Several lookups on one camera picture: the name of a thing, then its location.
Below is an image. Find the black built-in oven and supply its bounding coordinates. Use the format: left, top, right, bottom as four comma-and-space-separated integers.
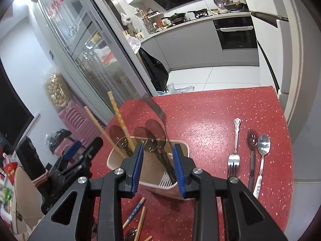
213, 16, 259, 51

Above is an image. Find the single pink stool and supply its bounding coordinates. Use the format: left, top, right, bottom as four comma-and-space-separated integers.
54, 138, 76, 156

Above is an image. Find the dark wok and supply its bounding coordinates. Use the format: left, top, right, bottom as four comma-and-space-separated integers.
224, 2, 248, 12

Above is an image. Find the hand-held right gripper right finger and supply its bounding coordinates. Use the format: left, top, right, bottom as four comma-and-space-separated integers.
173, 143, 289, 241

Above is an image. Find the blue patterned chopstick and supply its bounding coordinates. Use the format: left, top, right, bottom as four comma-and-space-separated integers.
122, 196, 146, 228

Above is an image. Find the black frying pan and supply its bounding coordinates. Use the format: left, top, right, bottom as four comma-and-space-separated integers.
161, 12, 186, 22
188, 9, 208, 18

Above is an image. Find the white plastic bag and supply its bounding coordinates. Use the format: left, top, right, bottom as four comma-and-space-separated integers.
129, 36, 142, 54
120, 12, 132, 26

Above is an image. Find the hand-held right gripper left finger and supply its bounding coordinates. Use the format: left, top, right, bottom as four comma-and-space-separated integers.
26, 144, 145, 241

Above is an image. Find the black plastic bag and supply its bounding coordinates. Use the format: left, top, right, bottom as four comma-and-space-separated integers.
46, 129, 72, 153

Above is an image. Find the reddish spoon with dark handle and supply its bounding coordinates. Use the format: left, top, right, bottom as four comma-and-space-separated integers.
246, 129, 259, 192

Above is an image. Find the beige cutlery holder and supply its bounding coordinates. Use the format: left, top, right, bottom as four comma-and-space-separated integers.
107, 136, 196, 200

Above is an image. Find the sliding glass door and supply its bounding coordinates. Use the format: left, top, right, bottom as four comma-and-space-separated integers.
31, 0, 154, 125

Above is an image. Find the black box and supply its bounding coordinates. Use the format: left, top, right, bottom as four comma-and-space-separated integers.
15, 136, 48, 181

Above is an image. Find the clear plastic bag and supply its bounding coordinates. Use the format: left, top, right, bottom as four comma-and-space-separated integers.
157, 83, 195, 96

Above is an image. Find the stack of pink stools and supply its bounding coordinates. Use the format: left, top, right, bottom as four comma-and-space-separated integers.
59, 100, 103, 143

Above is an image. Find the white refrigerator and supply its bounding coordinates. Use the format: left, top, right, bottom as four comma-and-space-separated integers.
251, 11, 301, 98

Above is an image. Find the dark flat screen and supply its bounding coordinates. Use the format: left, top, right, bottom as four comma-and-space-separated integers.
0, 63, 34, 151

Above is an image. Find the red pouch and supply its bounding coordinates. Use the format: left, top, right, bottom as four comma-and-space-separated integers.
4, 162, 19, 184

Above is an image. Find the silver spoon with white handle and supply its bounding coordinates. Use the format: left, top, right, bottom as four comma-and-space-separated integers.
252, 134, 272, 199

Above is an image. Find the yellow patterned wooden chopstick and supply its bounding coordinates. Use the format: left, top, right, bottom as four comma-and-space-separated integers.
107, 91, 137, 153

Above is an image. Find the ornate silver fork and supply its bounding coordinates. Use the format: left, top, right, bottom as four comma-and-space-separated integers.
227, 118, 242, 179

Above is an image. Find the white oven handle cover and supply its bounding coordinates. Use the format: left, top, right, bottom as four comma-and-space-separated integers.
220, 26, 254, 32

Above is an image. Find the clear bag of nuts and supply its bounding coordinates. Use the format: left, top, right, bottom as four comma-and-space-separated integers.
45, 73, 71, 111

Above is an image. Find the red plastic basket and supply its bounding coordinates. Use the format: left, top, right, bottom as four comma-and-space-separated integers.
99, 46, 118, 64

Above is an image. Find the row of condiment bottles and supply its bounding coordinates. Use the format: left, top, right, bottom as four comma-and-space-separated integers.
142, 9, 168, 33

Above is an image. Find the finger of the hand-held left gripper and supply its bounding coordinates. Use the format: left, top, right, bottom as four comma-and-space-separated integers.
61, 140, 83, 162
75, 138, 104, 166

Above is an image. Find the dark grey fork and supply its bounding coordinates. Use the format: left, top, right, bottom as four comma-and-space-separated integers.
140, 94, 168, 133

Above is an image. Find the black garbage bag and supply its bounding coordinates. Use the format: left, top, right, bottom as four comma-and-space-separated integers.
139, 48, 169, 92

